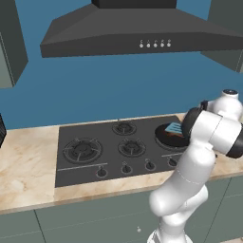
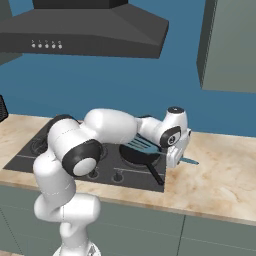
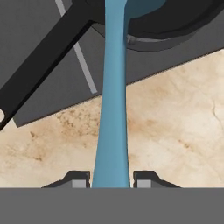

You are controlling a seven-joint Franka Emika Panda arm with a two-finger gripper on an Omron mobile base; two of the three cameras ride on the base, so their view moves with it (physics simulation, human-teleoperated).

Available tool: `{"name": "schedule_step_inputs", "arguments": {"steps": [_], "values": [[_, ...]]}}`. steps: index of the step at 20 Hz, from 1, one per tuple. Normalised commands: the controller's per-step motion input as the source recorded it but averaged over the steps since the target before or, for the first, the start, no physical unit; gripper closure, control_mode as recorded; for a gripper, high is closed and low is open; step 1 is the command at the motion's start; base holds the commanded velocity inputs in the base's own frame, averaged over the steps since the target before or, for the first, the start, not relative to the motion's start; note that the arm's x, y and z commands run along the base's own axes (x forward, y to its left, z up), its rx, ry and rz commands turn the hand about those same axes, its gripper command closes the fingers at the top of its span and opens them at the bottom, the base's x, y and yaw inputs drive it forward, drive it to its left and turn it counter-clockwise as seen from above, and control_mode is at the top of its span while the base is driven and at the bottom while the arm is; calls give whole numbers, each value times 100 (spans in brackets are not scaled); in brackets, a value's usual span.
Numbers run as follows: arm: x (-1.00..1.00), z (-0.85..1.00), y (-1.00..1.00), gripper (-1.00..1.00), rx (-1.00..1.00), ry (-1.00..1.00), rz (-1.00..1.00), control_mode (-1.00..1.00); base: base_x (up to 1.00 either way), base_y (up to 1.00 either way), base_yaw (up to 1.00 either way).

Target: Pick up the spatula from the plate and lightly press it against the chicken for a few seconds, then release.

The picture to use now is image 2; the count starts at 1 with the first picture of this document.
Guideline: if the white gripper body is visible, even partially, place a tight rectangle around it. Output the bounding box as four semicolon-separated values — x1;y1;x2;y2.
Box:
166;129;192;169

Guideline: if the blue slotted spatula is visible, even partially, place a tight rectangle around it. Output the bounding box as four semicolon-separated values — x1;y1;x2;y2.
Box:
127;132;200;166

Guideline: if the black frying pan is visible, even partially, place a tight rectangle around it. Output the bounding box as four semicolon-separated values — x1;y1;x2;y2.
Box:
118;141;166;186

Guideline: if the dark hob knob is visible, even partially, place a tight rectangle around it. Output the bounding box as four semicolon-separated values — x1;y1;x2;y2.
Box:
111;168;125;184
87;168;100;180

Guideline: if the grey-green base cupboard front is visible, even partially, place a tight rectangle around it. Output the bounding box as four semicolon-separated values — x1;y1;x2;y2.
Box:
0;184;65;256
87;199;186;256
176;214;256;256

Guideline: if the dark grey range hood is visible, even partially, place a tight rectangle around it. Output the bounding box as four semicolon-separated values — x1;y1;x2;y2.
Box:
0;0;170;60

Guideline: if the dark grey hob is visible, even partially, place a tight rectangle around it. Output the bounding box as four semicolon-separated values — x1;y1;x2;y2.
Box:
2;116;168;194

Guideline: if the black ribbed object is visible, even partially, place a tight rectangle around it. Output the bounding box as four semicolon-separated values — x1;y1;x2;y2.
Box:
0;94;10;123

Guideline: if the grey-green wall cupboard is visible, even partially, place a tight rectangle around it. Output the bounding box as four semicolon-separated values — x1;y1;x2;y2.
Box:
0;0;24;67
196;0;256;94

